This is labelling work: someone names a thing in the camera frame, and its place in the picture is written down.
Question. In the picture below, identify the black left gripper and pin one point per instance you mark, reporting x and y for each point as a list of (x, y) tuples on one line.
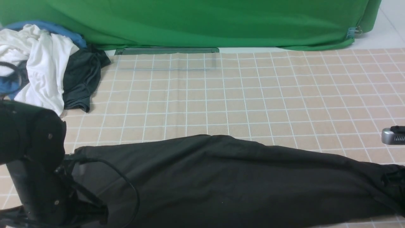
[(51, 199)]

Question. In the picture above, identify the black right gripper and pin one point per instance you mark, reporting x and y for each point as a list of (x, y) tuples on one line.
[(396, 180)]

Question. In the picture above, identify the dark gray long-sleeve shirt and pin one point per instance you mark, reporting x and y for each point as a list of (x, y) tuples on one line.
[(219, 181)]

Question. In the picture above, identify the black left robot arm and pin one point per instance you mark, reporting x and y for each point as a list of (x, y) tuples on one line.
[(32, 148)]

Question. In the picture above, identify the blue shirt in pile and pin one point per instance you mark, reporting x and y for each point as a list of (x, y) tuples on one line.
[(63, 31)]

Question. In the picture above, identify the dark gray shirt in pile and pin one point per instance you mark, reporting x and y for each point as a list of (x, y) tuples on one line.
[(82, 77)]

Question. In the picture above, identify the white shirt in pile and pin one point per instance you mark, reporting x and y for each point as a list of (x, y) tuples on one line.
[(26, 96)]

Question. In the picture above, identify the checkered beige table mat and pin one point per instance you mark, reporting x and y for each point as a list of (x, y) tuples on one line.
[(335, 102)]

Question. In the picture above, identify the blue binder clip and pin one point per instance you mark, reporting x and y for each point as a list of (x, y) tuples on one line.
[(353, 32)]

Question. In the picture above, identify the gray metal bar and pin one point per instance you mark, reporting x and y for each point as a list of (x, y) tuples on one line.
[(165, 50)]

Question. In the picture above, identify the green backdrop cloth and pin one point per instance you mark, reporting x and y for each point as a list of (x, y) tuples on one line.
[(302, 25)]

